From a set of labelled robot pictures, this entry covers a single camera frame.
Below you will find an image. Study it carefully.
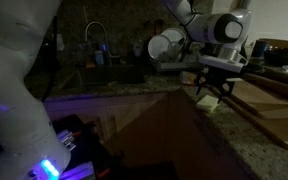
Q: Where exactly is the white dinner plate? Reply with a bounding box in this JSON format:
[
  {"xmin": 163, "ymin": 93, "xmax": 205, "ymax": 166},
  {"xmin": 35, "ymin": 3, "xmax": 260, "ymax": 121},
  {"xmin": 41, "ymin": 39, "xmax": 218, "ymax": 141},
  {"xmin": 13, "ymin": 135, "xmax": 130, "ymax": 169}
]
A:
[
  {"xmin": 160, "ymin": 27, "xmax": 187, "ymax": 48},
  {"xmin": 147, "ymin": 33, "xmax": 173, "ymax": 62}
]

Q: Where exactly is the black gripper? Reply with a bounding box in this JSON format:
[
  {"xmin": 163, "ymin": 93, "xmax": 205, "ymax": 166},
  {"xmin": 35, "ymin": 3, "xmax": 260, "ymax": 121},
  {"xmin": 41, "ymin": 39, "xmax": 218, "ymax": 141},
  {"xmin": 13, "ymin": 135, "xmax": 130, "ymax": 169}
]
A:
[{"xmin": 194, "ymin": 67, "xmax": 242, "ymax": 104}]

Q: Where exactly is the wooden rolling pin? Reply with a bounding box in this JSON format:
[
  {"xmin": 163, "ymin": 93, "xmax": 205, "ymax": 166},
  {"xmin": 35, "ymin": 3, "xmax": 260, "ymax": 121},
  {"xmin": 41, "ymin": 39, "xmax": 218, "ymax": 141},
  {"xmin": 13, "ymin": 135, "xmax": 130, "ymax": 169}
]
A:
[{"xmin": 243, "ymin": 72, "xmax": 288, "ymax": 100}]

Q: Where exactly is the dark wooden spoon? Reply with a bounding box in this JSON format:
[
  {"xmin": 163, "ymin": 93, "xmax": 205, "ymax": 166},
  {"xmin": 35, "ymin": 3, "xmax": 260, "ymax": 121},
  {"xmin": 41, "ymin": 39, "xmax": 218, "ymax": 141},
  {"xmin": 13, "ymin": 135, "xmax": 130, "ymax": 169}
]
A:
[{"xmin": 153, "ymin": 18, "xmax": 165, "ymax": 36}]

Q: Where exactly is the pale yellow sponge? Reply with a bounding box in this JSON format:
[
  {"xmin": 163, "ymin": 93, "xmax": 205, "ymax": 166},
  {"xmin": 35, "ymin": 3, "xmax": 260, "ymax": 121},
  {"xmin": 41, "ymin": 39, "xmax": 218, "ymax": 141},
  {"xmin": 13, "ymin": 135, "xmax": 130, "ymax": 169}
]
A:
[{"xmin": 195, "ymin": 94, "xmax": 220, "ymax": 114}]

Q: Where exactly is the light wooden cutting board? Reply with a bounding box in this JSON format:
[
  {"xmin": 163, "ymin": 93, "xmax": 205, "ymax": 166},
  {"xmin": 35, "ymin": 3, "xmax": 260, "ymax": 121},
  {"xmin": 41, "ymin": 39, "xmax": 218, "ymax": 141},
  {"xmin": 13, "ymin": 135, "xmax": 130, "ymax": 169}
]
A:
[{"xmin": 226, "ymin": 78, "xmax": 288, "ymax": 120}]

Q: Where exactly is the black robot stand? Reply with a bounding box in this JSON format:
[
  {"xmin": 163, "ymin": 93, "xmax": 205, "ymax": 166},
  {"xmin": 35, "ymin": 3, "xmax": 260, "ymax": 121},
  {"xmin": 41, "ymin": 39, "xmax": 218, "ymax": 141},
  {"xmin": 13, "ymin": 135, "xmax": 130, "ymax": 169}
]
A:
[{"xmin": 50, "ymin": 114, "xmax": 125, "ymax": 180}]

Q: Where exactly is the black bowl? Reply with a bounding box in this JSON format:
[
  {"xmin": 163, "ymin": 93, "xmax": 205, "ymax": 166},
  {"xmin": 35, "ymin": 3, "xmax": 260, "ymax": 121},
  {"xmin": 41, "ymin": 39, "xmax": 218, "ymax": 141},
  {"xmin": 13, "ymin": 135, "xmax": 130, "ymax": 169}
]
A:
[{"xmin": 263, "ymin": 46, "xmax": 288, "ymax": 67}]

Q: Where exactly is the wooden bowl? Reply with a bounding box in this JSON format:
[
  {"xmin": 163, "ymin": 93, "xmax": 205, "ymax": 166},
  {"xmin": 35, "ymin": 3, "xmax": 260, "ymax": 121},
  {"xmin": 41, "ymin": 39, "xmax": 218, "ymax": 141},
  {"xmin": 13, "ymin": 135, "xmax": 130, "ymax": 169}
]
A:
[{"xmin": 256, "ymin": 37, "xmax": 288, "ymax": 51}]

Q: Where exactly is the plain-sided base cabinet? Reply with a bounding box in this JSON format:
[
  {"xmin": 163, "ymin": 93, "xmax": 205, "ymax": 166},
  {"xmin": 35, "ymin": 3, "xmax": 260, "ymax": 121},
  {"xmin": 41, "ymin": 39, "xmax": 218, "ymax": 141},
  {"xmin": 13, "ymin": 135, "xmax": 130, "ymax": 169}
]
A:
[{"xmin": 103, "ymin": 87, "xmax": 262, "ymax": 180}]

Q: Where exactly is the blue white soap bottle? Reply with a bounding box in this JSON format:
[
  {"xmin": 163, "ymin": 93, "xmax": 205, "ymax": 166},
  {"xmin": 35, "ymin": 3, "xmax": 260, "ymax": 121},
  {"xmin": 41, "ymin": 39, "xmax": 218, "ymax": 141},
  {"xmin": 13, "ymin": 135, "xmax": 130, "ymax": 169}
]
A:
[{"xmin": 94, "ymin": 49, "xmax": 105, "ymax": 66}]

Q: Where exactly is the grey dish rack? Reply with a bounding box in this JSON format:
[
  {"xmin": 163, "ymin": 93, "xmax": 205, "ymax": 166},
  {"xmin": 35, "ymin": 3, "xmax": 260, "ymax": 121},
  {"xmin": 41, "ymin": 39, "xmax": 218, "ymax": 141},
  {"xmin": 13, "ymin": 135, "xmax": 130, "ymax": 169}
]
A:
[{"xmin": 151, "ymin": 49, "xmax": 206, "ymax": 73}]

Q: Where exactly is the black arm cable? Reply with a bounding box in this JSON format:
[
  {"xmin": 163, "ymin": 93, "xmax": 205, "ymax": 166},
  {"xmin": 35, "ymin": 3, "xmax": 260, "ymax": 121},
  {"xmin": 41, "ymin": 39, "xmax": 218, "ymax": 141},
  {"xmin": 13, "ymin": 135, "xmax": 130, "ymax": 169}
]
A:
[{"xmin": 40, "ymin": 15, "xmax": 60, "ymax": 103}]

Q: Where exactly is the curved metal water faucet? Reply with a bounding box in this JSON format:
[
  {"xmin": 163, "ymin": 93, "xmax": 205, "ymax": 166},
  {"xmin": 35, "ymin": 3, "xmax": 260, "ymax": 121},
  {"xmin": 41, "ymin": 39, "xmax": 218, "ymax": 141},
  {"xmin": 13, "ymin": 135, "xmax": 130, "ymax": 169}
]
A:
[{"xmin": 84, "ymin": 20, "xmax": 110, "ymax": 67}]

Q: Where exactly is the base cabinet with panel doors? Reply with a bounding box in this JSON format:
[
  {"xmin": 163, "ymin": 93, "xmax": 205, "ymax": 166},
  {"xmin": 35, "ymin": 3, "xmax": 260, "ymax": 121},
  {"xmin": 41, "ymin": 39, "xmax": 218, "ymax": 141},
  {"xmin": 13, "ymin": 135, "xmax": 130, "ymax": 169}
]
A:
[{"xmin": 43, "ymin": 92, "xmax": 170, "ymax": 144}]

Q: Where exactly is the white wall outlet plate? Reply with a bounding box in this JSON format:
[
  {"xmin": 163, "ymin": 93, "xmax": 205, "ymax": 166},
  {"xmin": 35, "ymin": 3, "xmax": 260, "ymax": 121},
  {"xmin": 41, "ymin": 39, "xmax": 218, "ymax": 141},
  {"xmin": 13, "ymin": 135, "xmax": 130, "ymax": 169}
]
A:
[{"xmin": 56, "ymin": 33, "xmax": 66, "ymax": 52}]

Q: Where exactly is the steel sink basin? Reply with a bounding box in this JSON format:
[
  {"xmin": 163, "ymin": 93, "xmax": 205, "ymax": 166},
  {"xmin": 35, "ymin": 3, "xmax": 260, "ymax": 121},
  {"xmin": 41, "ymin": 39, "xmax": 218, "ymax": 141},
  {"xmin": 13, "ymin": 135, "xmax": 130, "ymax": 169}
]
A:
[{"xmin": 76, "ymin": 64, "xmax": 147, "ymax": 87}]

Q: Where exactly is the clear plastic container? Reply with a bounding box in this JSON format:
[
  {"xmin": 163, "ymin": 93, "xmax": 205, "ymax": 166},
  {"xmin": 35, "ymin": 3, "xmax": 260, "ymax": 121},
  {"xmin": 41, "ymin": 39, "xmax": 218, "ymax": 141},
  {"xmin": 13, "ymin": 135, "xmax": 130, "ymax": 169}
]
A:
[{"xmin": 163, "ymin": 43, "xmax": 185, "ymax": 63}]

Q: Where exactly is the small soap dispenser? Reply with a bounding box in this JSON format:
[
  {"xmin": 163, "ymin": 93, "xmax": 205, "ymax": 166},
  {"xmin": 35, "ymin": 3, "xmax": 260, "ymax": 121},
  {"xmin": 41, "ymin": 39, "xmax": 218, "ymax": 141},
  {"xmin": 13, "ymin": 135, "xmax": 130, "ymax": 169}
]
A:
[{"xmin": 132, "ymin": 38, "xmax": 144, "ymax": 59}]

